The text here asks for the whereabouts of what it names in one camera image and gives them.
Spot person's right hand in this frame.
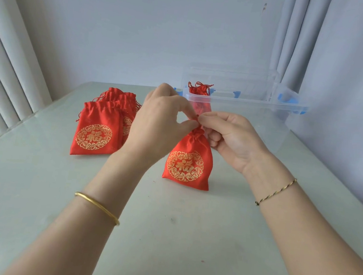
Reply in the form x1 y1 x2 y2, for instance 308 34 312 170
192 109 275 178

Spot person's left forearm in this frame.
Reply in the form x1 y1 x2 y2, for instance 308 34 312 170
4 139 151 275

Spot gold bangle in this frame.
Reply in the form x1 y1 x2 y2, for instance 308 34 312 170
71 191 123 227

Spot thin braided bracelet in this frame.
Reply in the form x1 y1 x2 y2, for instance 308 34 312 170
254 174 298 210

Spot person's left hand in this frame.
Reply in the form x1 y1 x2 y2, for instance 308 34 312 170
117 79 204 176

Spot grey curtain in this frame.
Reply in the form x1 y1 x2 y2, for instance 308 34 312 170
255 0 363 220

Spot white vertical blinds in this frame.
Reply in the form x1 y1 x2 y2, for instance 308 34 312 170
0 0 63 151

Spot person's right forearm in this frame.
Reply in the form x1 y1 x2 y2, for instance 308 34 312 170
231 149 363 275

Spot pile of red drawstring pouches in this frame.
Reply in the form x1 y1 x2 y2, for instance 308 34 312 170
69 83 144 162

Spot clear plastic storage box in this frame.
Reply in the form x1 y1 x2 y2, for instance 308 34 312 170
168 72 312 155

